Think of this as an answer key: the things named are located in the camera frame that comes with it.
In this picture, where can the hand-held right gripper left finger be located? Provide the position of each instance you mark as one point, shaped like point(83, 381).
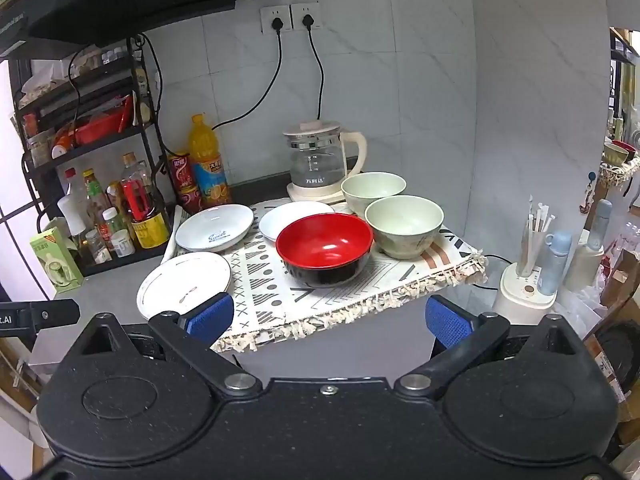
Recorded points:
point(212, 316)

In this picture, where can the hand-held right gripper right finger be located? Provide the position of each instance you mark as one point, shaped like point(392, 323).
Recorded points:
point(446, 322)

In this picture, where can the white plate with blue script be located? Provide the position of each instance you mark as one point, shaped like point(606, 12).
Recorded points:
point(215, 225)

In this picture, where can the pale green bowl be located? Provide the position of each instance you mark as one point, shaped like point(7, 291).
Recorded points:
point(400, 220)
point(372, 187)

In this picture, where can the red and black bowl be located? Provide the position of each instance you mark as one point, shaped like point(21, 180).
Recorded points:
point(325, 245)

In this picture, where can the white plate with dark rim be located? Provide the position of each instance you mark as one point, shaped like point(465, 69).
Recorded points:
point(180, 280)

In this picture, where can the green cardboard box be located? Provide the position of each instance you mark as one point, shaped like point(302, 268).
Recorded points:
point(50, 260)

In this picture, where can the patterned fringed table mat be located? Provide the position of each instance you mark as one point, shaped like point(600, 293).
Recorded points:
point(270, 300)

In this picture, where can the cream utensil holder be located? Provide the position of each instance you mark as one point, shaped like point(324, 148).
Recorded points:
point(522, 295)

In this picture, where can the black metal shelf rack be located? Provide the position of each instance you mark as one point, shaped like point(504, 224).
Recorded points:
point(125, 260)

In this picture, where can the cluster of condiment bottles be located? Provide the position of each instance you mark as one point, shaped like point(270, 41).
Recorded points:
point(80, 220)

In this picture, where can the yellow-label jar red clip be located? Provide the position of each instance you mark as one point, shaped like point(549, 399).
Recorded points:
point(150, 230)

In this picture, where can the small white plate crossed-utensil print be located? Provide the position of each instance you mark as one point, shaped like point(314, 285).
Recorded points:
point(285, 220)

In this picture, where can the light blue flask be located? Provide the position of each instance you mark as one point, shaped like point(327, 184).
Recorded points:
point(554, 260)

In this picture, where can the bundle of white straws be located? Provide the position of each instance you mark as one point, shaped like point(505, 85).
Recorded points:
point(535, 230)

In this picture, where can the orange juice bottle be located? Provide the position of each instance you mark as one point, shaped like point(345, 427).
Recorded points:
point(207, 170)

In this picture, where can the cream kettle base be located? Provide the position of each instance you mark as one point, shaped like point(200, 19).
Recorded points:
point(300, 193)

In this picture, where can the cream appliance with blue cap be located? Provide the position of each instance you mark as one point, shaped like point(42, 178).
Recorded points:
point(585, 260)

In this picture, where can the glass electric kettle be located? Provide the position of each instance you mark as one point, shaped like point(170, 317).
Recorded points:
point(312, 160)

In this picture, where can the red plastic tray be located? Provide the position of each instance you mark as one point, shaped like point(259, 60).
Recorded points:
point(102, 127)

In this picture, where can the pile of food packets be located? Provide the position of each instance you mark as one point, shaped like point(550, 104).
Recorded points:
point(60, 77)

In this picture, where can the black range hood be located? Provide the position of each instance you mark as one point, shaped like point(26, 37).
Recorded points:
point(125, 0)

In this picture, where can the wooden shelf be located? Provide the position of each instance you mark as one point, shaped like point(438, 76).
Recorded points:
point(625, 50)

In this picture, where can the white wall outlet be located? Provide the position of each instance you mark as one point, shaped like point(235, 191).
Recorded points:
point(270, 12)
point(300, 10)

